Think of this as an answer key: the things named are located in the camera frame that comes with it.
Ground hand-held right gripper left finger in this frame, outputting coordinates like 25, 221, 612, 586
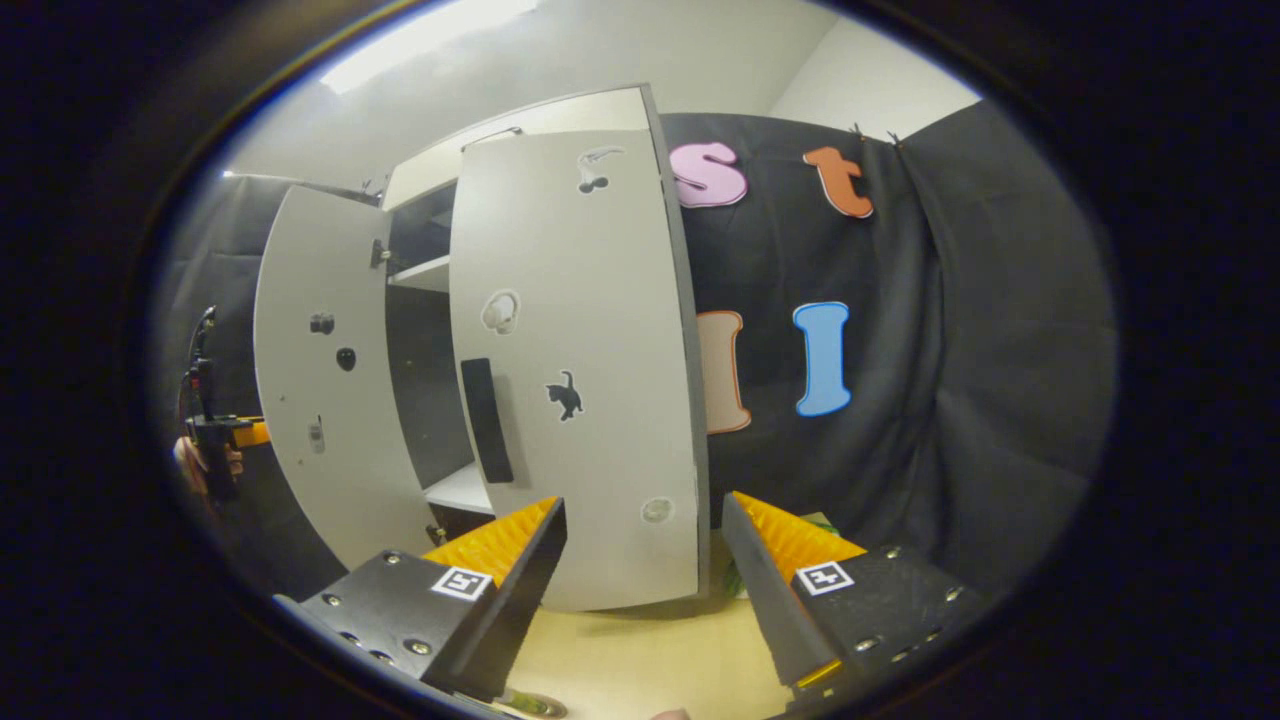
272, 496, 568, 703

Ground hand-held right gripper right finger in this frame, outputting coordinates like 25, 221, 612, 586
720, 491, 986, 701

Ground white cabinet door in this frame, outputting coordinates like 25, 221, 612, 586
448, 128, 701, 613
253, 185, 447, 571

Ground white grey cabinet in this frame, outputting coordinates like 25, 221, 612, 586
380, 83, 713, 601

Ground white cabinet shelf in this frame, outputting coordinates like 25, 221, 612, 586
388, 255, 451, 294

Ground black right door handle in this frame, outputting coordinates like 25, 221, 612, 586
460, 358, 515, 485

